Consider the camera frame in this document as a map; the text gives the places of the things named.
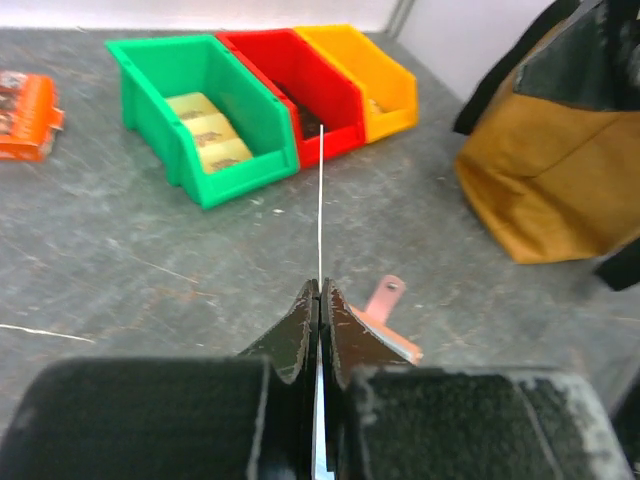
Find red plastic bin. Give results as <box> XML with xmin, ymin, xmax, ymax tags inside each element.
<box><xmin>216</xmin><ymin>28</ymin><xmax>366</xmax><ymax>169</ymax></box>

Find green plastic bin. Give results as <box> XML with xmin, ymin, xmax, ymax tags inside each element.
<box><xmin>106</xmin><ymin>35</ymin><xmax>300</xmax><ymax>209</ymax></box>

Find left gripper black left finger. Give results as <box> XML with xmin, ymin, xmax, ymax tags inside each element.
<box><xmin>1</xmin><ymin>280</ymin><xmax>319</xmax><ymax>479</ymax></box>

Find aluminium corner post right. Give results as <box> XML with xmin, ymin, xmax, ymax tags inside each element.
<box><xmin>384</xmin><ymin>0</ymin><xmax>415</xmax><ymax>39</ymax></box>

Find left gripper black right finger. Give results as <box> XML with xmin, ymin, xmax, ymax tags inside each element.
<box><xmin>319</xmin><ymin>280</ymin><xmax>633</xmax><ymax>479</ymax></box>

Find gold cards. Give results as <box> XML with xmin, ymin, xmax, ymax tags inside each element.
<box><xmin>166</xmin><ymin>92</ymin><xmax>253</xmax><ymax>174</ymax></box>

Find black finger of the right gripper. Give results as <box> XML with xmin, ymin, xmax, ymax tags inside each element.
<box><xmin>514</xmin><ymin>1</ymin><xmax>639</xmax><ymax>112</ymax></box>

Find yellow plastic bin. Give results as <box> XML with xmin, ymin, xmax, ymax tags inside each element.
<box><xmin>294</xmin><ymin>24</ymin><xmax>419</xmax><ymax>143</ymax></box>

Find cream and mustard tote bag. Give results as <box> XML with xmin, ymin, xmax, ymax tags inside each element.
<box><xmin>453</xmin><ymin>1</ymin><xmax>639</xmax><ymax>291</ymax></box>

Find white cards in yellow bin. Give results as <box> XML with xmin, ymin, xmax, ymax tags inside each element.
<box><xmin>368</xmin><ymin>98</ymin><xmax>386</xmax><ymax>116</ymax></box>

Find black card in red bin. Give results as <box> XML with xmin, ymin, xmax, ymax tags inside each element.
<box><xmin>275</xmin><ymin>83</ymin><xmax>322</xmax><ymax>139</ymax></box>

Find orange snack box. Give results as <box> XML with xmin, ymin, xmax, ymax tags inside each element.
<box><xmin>1</xmin><ymin>70</ymin><xmax>65</xmax><ymax>163</ymax></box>

